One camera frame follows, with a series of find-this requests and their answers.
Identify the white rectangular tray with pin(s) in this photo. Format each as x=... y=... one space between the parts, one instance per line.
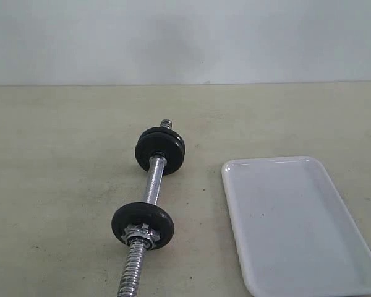
x=294 y=234

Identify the chrome dumbbell bar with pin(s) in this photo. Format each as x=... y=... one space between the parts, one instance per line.
x=129 y=281

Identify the chrome star collar nut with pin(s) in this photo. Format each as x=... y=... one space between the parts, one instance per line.
x=142 y=232

